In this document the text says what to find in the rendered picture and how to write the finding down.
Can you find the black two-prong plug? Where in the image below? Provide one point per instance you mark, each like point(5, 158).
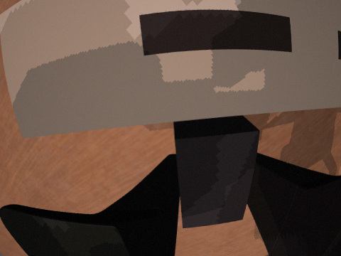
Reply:
point(215, 164)

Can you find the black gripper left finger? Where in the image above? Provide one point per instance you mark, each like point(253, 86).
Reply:
point(141, 223)

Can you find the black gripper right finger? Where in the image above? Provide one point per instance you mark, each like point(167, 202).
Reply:
point(297, 211)

